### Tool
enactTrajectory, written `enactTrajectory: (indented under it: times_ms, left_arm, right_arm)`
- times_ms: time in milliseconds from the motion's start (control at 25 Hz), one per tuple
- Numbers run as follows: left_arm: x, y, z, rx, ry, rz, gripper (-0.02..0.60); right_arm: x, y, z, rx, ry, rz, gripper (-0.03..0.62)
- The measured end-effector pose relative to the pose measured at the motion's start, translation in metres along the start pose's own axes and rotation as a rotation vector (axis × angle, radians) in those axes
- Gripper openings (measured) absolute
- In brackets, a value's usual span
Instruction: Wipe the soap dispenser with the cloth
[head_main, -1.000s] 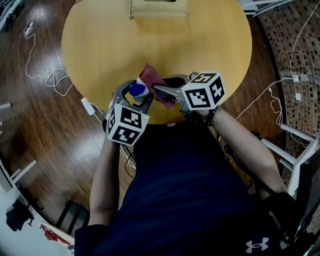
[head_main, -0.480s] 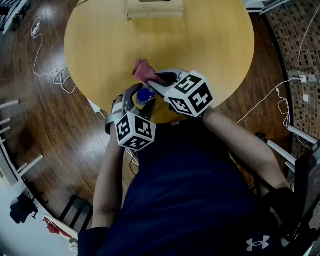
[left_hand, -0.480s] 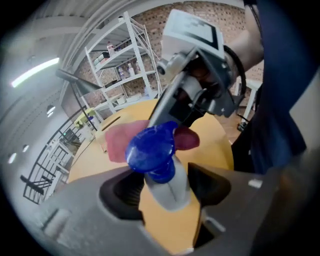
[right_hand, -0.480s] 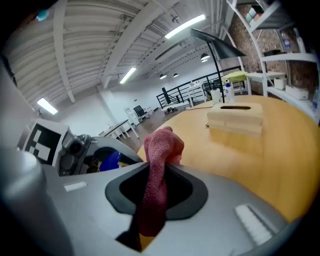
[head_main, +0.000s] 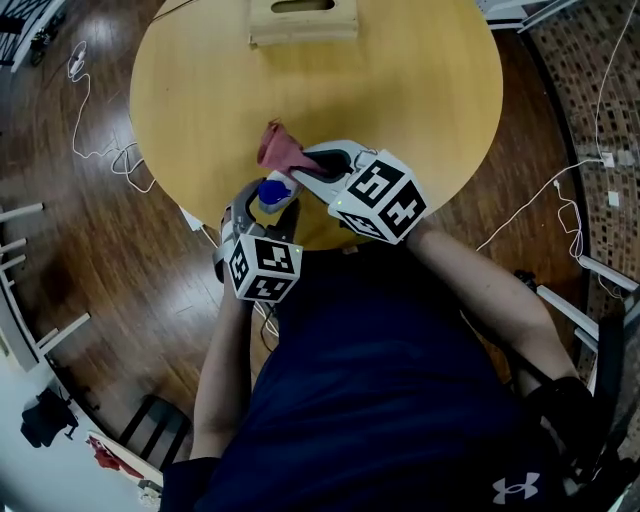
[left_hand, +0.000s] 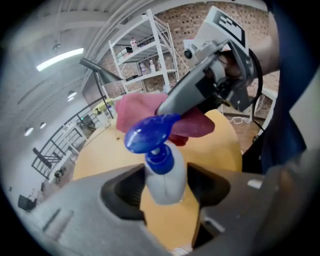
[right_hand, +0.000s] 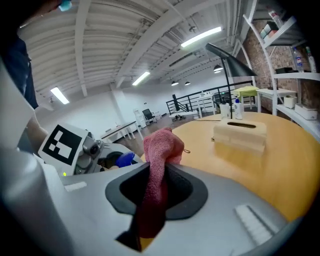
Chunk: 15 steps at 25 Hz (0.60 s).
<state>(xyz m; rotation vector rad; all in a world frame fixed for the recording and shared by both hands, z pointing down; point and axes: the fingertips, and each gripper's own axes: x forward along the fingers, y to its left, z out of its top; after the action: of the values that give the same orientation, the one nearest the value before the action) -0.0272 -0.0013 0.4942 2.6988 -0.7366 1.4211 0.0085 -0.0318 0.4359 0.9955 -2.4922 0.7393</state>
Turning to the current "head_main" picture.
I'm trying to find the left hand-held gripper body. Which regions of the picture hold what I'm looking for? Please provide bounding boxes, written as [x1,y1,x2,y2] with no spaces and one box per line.
[227,221,305,305]

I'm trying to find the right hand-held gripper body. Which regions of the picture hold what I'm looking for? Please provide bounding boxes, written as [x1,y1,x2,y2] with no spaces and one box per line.
[327,148,429,246]

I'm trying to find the white bottle blue pump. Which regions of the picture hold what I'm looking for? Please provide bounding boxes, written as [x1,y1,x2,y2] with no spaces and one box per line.
[257,169,306,216]

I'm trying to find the pink cloth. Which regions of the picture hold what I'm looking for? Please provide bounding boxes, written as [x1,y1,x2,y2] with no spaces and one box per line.
[257,118,321,176]

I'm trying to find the person's left forearm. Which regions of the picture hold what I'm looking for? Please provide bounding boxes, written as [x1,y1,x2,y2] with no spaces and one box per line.
[189,284,281,461]

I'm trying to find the person's right forearm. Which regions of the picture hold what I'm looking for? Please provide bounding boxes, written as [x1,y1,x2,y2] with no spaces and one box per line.
[404,224,581,396]

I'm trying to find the red cloth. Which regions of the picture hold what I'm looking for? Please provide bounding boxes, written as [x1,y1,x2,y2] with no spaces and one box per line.
[85,434,144,479]

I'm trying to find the wooden tissue box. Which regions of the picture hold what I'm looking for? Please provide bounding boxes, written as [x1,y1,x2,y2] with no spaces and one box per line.
[248,0,360,47]

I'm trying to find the person's navy blue shirt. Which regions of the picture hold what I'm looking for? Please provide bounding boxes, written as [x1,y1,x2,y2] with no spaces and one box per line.
[162,244,576,512]

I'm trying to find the small white power adapter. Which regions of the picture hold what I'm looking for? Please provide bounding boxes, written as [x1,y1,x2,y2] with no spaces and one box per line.
[67,40,88,77]

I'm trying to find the black monitor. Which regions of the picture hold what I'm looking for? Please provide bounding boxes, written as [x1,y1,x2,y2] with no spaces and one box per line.
[594,314,640,451]

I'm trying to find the black metal railing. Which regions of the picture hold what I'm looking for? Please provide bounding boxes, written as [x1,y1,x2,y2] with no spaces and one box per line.
[0,0,66,69]

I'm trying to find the curved white table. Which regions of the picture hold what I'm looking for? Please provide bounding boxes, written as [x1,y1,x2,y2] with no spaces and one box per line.
[0,369,166,512]

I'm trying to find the grey hand strap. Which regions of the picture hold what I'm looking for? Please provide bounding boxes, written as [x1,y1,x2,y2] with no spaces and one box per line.
[212,204,239,281]

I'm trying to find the white wall cable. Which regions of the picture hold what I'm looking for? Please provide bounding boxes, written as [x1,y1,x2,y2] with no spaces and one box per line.
[474,0,640,301]

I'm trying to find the long white floor cable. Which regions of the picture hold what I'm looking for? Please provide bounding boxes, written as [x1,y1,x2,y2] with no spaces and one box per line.
[67,39,156,194]

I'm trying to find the black harness straps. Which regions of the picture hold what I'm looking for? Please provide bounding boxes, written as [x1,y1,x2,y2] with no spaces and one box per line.
[514,369,621,501]

